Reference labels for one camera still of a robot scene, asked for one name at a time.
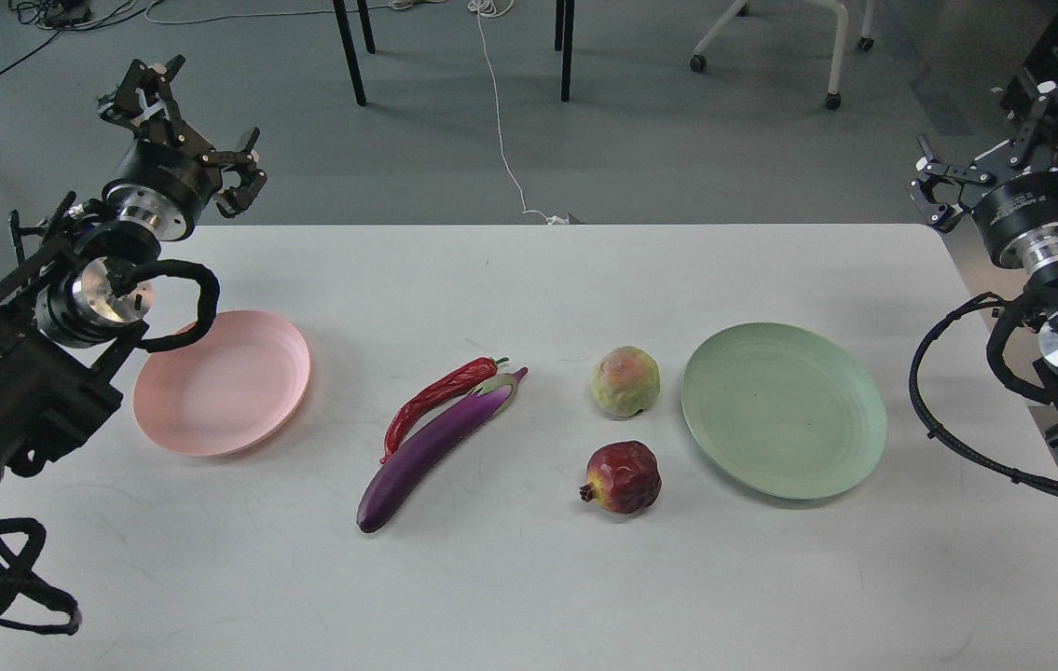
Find purple eggplant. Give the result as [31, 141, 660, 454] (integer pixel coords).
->
[355, 368, 529, 532]

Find white wheeled chair base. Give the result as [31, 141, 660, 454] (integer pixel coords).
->
[687, 1, 878, 112]

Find pink plate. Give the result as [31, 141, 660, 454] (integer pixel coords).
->
[132, 310, 312, 458]

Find white floor cable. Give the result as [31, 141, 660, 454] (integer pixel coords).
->
[468, 0, 570, 226]

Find green yellow fruit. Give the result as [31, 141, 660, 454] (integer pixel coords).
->
[589, 347, 661, 418]

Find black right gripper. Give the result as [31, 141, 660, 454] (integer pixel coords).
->
[907, 71, 1058, 270]

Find green plate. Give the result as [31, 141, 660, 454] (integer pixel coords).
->
[680, 322, 889, 501]

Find red pomegranate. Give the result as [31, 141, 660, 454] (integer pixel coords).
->
[577, 441, 664, 514]

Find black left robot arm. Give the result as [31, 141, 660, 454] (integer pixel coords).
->
[0, 55, 267, 636]

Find red chili pepper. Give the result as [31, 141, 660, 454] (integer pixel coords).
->
[379, 357, 508, 464]

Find black floor cables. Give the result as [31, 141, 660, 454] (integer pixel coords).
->
[0, 0, 157, 108]

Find black table leg pair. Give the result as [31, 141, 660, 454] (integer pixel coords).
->
[554, 0, 576, 103]

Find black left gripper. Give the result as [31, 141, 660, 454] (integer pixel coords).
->
[98, 55, 268, 241]

